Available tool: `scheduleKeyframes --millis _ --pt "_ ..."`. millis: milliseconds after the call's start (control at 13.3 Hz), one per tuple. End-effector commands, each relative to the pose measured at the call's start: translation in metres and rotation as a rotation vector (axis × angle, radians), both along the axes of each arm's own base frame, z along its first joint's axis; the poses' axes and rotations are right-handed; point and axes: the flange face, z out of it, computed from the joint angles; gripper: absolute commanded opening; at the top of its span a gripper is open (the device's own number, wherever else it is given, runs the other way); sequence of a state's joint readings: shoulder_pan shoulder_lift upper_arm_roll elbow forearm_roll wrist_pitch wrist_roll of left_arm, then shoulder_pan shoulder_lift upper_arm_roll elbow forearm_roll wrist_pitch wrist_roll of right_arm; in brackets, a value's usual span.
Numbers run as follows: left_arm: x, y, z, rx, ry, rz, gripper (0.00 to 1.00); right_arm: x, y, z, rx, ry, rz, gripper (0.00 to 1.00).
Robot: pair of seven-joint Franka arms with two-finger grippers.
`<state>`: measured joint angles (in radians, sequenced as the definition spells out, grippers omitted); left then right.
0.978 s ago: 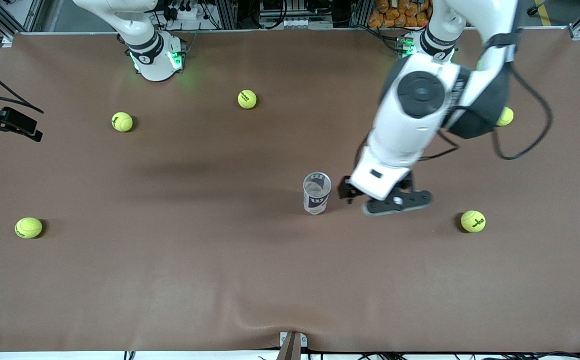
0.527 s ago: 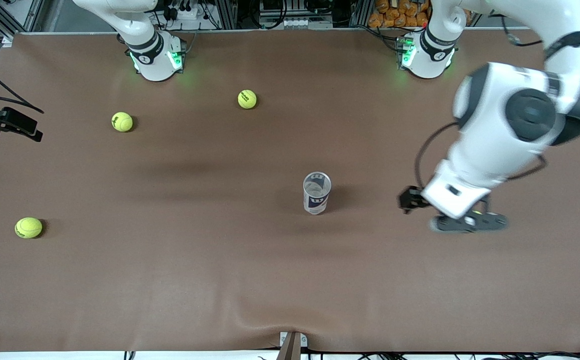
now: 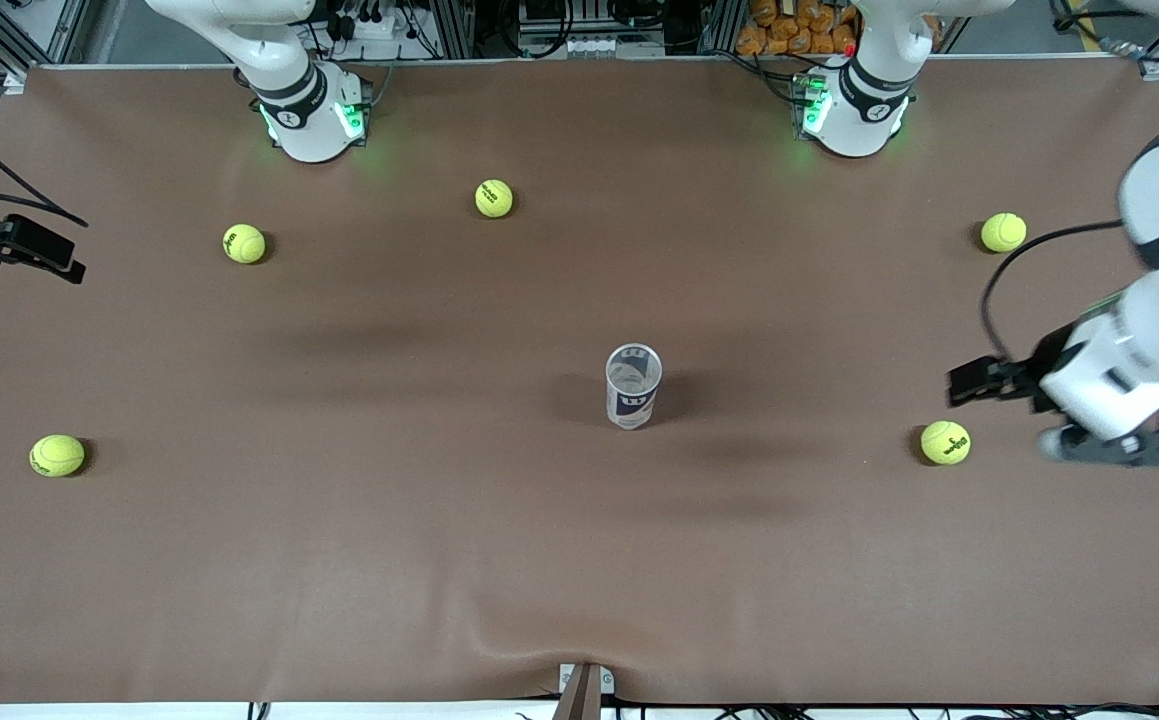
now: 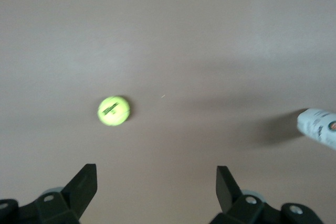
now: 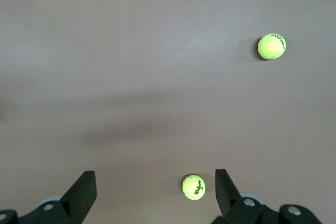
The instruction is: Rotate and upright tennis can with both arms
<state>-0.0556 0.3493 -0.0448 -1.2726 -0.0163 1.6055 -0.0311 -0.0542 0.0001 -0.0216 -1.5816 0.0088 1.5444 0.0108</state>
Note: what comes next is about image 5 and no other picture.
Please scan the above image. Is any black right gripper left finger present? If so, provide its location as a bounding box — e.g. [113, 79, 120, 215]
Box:
[0, 170, 97, 224]

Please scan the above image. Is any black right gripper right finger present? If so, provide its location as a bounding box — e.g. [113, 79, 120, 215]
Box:
[212, 168, 325, 224]

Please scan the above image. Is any yellow tennis ball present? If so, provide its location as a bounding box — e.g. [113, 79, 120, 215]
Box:
[182, 173, 206, 200]
[257, 33, 287, 60]

